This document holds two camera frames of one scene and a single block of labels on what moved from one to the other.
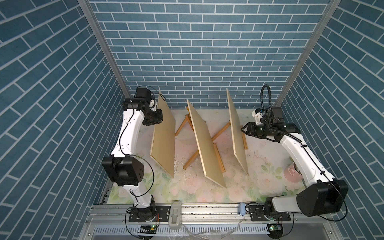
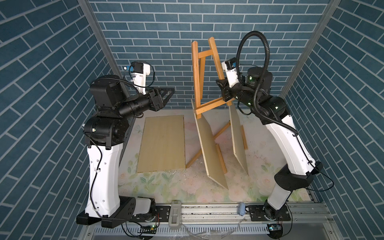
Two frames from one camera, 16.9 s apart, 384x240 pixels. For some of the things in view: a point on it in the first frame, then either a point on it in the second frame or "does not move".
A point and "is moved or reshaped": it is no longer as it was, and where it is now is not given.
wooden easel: (187, 117) to (198, 57)
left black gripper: (158, 119) to (155, 103)
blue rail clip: (242, 208) does not move
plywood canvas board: (162, 149) is moved or reshaped
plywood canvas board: (237, 136) does not move
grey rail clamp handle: (175, 217) does not move
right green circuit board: (275, 227) does not move
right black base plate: (257, 213) does not move
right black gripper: (250, 127) to (225, 89)
